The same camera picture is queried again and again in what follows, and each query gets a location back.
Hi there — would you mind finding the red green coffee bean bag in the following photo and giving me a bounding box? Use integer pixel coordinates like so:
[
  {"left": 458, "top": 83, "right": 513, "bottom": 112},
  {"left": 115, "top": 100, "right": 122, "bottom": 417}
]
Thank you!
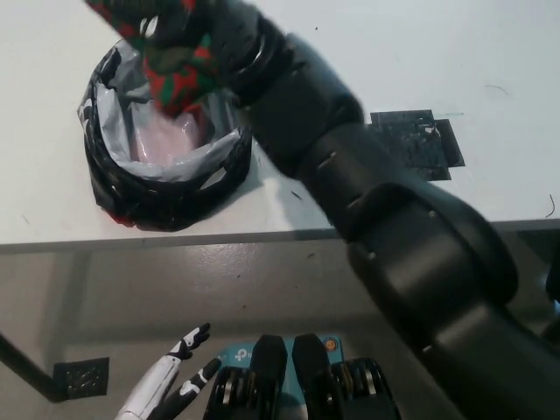
[{"left": 82, "top": 0, "right": 220, "bottom": 122}]

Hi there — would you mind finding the black tape patch on table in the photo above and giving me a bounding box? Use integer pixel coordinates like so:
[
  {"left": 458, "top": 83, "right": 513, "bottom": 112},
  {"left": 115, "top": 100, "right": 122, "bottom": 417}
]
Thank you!
[{"left": 369, "top": 108, "right": 466, "bottom": 183}]

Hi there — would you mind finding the black table leg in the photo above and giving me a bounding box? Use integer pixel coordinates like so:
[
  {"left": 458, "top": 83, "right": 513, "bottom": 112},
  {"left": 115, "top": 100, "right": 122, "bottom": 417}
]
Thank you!
[{"left": 0, "top": 332, "right": 67, "bottom": 402}]

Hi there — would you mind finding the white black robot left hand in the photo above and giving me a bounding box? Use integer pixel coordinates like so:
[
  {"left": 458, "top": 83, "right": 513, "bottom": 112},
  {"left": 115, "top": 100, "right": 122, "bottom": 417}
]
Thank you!
[{"left": 114, "top": 322, "right": 222, "bottom": 420}]

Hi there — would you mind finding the dark rounded object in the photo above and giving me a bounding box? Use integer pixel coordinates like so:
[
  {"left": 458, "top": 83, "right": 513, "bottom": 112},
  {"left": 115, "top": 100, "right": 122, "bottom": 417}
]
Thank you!
[{"left": 544, "top": 269, "right": 560, "bottom": 303}]

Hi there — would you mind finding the black floor tape patch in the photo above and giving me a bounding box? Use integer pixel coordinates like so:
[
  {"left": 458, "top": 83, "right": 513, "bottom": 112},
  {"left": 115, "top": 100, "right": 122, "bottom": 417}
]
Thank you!
[{"left": 54, "top": 356, "right": 110, "bottom": 398}]

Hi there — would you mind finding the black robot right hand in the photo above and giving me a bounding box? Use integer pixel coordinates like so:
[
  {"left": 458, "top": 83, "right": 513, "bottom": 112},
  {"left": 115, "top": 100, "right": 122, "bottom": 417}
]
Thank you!
[{"left": 107, "top": 0, "right": 259, "bottom": 75}]

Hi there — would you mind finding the black plastic bag grey inside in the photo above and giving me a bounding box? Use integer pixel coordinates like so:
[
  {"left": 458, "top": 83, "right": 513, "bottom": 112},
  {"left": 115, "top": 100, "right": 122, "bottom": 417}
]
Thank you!
[{"left": 76, "top": 41, "right": 255, "bottom": 233}]

